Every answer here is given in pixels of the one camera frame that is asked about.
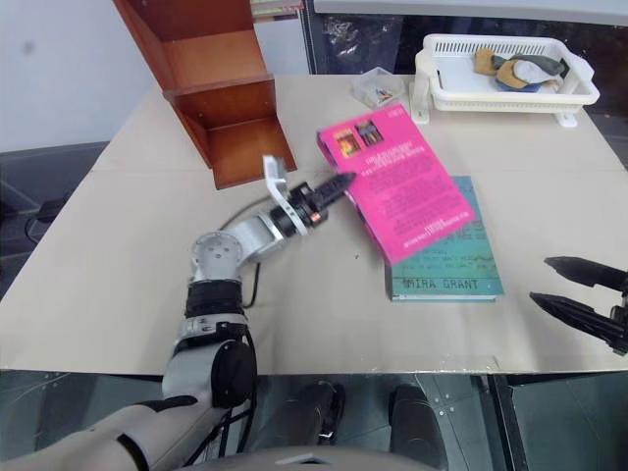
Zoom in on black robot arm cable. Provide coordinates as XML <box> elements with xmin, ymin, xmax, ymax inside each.
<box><xmin>217</xmin><ymin>195</ymin><xmax>277</xmax><ymax>309</ymax></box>

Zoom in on black chair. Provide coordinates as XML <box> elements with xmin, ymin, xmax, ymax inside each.
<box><xmin>0</xmin><ymin>140</ymin><xmax>111</xmax><ymax>257</ymax></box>

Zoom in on teal hardcover book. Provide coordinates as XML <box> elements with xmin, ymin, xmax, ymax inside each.
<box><xmin>384</xmin><ymin>175</ymin><xmax>506</xmax><ymax>303</ymax></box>

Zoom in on white and blue cloth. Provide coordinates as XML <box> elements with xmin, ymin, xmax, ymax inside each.
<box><xmin>494</xmin><ymin>60</ymin><xmax>553</xmax><ymax>94</ymax></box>

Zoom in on black glass cabinet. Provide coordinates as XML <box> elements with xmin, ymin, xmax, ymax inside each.
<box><xmin>299</xmin><ymin>0</ymin><xmax>628</xmax><ymax>78</ymax></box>

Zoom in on pink paperback book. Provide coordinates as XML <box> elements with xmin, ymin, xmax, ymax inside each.
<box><xmin>315</xmin><ymin>108</ymin><xmax>478</xmax><ymax>267</ymax></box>

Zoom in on dark green cloth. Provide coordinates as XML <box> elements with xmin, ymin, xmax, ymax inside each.
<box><xmin>492</xmin><ymin>52</ymin><xmax>566</xmax><ymax>79</ymax></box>

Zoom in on clear plastic box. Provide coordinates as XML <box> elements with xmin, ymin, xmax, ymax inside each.
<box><xmin>349</xmin><ymin>67</ymin><xmax>406</xmax><ymax>108</ymax></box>

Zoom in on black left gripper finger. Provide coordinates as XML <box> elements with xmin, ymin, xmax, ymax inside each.
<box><xmin>313</xmin><ymin>171</ymin><xmax>357</xmax><ymax>198</ymax></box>
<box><xmin>318</xmin><ymin>185</ymin><xmax>352</xmax><ymax>210</ymax></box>

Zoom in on wooden bookshelf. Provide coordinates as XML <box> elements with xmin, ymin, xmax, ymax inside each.
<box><xmin>112</xmin><ymin>0</ymin><xmax>298</xmax><ymax>191</ymax></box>

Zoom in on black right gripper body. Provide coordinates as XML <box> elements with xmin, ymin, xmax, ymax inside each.
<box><xmin>607</xmin><ymin>287</ymin><xmax>628</xmax><ymax>326</ymax></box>

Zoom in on grey robot torso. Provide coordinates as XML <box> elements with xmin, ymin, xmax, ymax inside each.
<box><xmin>213</xmin><ymin>443</ymin><xmax>445</xmax><ymax>471</ymax></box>

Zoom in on white plastic basket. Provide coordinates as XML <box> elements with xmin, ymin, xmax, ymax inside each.
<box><xmin>408</xmin><ymin>33</ymin><xmax>602</xmax><ymax>129</ymax></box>

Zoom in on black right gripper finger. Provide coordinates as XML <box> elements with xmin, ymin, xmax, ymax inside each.
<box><xmin>544</xmin><ymin>255</ymin><xmax>628</xmax><ymax>289</ymax></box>
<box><xmin>528</xmin><ymin>291</ymin><xmax>628</xmax><ymax>355</ymax></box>

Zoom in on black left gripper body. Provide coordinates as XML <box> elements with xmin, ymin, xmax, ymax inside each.
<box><xmin>288</xmin><ymin>182</ymin><xmax>329</xmax><ymax>229</ymax></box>

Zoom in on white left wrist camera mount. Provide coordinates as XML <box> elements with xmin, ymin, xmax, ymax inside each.
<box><xmin>262</xmin><ymin>155</ymin><xmax>291</xmax><ymax>210</ymax></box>

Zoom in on tan cloth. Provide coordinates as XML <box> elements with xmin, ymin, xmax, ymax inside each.
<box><xmin>472</xmin><ymin>48</ymin><xmax>497</xmax><ymax>76</ymax></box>

